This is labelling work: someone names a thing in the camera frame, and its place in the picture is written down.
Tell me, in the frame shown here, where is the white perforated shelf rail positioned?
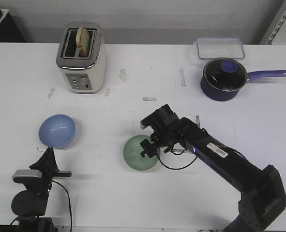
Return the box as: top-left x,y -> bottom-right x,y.
259,0 -> 286,45

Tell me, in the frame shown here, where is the dark blue saucepan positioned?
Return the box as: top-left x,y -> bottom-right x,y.
200,70 -> 286,102

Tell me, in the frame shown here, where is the cream two-slot toaster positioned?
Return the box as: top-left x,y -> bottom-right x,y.
56,22 -> 107,94

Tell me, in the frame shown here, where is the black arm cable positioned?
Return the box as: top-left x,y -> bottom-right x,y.
157,142 -> 198,170
9,180 -> 73,230

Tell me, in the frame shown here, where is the clear plastic food container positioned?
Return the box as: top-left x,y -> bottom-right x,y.
193,37 -> 245,60

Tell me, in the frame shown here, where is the green bowl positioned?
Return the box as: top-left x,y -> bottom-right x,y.
123,135 -> 158,171

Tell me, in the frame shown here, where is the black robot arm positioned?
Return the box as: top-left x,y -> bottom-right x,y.
11,147 -> 73,232
140,104 -> 286,232

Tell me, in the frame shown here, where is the blue bowl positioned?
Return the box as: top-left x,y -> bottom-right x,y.
38,114 -> 76,148

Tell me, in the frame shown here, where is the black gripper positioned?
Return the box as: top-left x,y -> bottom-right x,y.
140,104 -> 179,158
24,147 -> 72,195

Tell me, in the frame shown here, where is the bread slice in toaster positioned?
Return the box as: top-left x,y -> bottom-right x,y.
75,27 -> 91,58

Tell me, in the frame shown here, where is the black box in background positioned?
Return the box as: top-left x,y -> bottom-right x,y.
0,9 -> 26,43

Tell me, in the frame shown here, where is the glass pot lid blue knob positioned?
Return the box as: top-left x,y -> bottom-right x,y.
203,58 -> 248,92

